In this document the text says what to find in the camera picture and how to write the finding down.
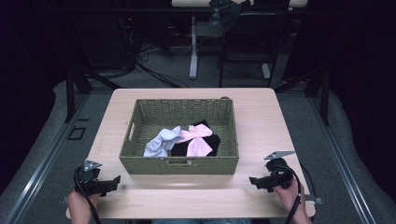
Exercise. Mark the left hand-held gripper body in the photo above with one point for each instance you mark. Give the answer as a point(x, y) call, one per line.
point(85, 180)

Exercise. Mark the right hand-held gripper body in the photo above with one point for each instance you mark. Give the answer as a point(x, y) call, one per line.
point(280, 175)

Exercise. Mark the black sock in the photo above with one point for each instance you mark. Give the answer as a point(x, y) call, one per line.
point(214, 141)

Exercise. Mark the light blue sock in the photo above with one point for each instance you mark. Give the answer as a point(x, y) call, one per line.
point(162, 143)

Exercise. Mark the pink sock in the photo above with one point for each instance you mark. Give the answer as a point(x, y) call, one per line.
point(196, 131)
point(198, 148)

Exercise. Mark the green woven basket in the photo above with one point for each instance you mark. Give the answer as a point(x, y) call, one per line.
point(149, 116)

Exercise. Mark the person's right hand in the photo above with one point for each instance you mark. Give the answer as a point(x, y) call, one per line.
point(288, 194)

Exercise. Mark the person's left hand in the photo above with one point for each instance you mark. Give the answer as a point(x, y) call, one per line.
point(81, 202)

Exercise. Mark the person's blue jeans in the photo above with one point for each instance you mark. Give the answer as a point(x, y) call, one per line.
point(202, 221)

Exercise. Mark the black metal stand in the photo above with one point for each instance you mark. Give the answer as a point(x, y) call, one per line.
point(70, 93)
point(325, 99)

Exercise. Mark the white desk leg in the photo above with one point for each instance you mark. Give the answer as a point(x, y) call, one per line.
point(265, 71)
point(193, 56)

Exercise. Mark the black chair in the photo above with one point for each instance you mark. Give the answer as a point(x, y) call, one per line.
point(249, 40)

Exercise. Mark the dark cloth bag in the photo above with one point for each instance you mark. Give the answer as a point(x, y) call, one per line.
point(224, 14)

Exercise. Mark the white desk top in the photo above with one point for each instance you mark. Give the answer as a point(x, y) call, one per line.
point(190, 2)

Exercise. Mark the grey metal table bracket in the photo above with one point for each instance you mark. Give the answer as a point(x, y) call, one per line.
point(314, 199)

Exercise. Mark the aluminium floor rail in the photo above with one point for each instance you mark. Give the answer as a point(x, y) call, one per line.
point(40, 168)
point(342, 168)

